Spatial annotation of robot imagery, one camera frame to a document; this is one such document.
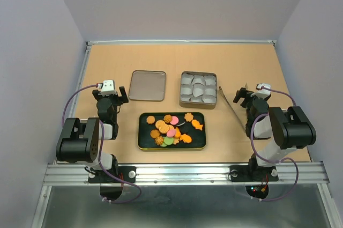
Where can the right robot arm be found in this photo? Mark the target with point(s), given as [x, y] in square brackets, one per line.
[274, 133]

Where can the lower swirl cookie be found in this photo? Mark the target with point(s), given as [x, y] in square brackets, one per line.
[159, 140]

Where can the black sandwich cookie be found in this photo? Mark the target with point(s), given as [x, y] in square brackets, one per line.
[181, 124]

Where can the swirl butter cookie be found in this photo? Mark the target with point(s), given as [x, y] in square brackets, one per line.
[167, 118]

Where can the metal tongs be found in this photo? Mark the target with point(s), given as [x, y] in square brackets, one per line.
[231, 108]

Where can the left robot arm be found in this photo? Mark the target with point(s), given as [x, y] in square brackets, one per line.
[82, 142]

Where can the aluminium rail frame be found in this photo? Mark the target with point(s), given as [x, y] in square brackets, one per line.
[186, 188]

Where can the dotted round biscuit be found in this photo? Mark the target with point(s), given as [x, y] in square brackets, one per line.
[161, 126]

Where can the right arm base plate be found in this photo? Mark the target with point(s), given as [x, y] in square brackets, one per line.
[243, 173]

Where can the gold cookie tin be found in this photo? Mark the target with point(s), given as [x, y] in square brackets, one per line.
[198, 90]

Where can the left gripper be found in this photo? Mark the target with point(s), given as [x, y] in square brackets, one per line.
[119, 99]

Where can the chocolate chip cookie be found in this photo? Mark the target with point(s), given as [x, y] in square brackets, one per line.
[154, 133]
[150, 119]

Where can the fish shaped cookie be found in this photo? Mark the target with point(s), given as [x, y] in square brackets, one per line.
[196, 124]

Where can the pink sandwich cookie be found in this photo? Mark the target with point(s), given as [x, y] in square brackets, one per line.
[174, 120]

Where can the grey tin lid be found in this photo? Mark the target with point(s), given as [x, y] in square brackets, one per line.
[147, 85]

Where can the flower shaped cookie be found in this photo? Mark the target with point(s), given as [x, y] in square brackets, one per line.
[188, 117]

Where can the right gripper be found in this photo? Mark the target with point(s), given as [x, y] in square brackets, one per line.
[243, 93]

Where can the green sandwich cookie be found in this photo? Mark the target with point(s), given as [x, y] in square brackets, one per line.
[168, 140]

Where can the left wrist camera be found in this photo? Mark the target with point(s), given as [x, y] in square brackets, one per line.
[108, 88]

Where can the black serving tray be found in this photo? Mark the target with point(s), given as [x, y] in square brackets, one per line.
[146, 142]

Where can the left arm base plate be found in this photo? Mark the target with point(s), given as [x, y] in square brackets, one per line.
[125, 172]

